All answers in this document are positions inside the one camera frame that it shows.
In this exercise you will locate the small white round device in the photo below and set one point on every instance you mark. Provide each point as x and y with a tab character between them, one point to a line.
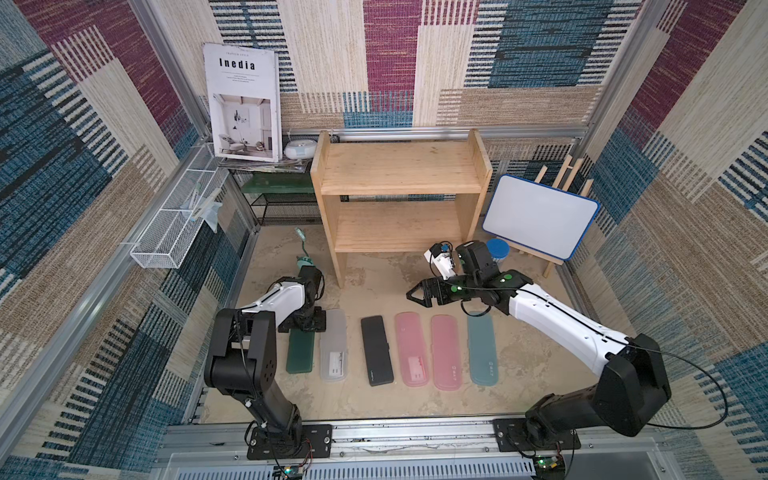
300	149

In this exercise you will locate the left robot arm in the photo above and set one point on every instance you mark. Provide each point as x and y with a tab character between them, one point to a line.
242	356

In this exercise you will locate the white wire mesh basket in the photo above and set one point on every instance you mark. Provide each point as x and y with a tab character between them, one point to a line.
190	205

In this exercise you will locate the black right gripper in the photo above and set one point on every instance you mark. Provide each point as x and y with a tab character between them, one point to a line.
441	288

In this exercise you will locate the black wire rack green top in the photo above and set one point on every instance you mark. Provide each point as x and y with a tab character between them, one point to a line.
279	198

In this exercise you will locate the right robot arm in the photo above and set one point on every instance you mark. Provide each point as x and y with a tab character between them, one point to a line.
632	382

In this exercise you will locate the Inedia magazine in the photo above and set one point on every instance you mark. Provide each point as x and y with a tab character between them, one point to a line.
244	102

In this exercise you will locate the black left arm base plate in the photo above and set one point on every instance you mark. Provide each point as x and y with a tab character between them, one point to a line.
311	441

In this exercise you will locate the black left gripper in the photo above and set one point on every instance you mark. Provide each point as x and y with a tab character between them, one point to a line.
318	322

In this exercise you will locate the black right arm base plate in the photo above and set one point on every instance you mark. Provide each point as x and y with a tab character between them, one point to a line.
518	434

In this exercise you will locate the small wooden easel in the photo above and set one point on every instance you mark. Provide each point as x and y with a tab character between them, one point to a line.
564	179

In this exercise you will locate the clear white pencil case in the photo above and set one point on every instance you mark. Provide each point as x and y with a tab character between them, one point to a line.
333	347

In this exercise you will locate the pink pencil case with label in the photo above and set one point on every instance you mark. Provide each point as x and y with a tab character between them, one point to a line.
411	349

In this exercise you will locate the dark green pencil case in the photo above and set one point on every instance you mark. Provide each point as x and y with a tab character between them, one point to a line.
300	355

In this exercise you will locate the black pencil case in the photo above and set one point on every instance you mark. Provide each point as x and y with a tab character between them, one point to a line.
376	350

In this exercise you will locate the blue framed whiteboard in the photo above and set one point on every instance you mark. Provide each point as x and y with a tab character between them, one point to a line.
544	219

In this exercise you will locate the plain pink pencil case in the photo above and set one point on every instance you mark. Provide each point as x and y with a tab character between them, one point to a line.
447	365

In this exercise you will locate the wooden shelf unit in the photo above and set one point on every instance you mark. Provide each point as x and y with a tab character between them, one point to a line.
398	197

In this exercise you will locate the light blue pencil case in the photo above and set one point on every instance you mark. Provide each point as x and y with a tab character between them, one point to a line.
483	361

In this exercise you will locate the clear pencil tube blue lid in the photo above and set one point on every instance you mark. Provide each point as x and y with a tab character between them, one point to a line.
499	249

